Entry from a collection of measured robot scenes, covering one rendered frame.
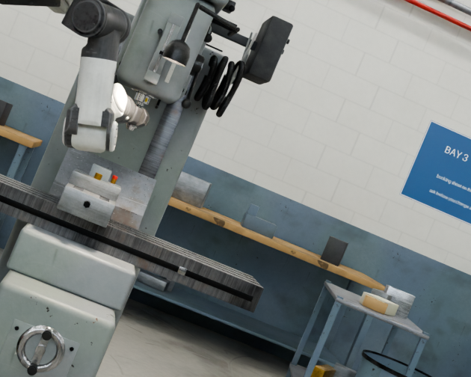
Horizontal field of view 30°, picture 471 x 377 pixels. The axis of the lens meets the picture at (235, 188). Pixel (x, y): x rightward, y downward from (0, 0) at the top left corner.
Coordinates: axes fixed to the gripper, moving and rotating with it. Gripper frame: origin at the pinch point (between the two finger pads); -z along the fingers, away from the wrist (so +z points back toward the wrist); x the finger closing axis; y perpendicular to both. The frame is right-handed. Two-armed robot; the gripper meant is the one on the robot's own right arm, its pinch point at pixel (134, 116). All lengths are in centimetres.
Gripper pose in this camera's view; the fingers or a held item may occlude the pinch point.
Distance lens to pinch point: 274.4
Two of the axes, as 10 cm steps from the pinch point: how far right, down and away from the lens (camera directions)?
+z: -2.6, -1.1, -9.6
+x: -8.8, -3.8, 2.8
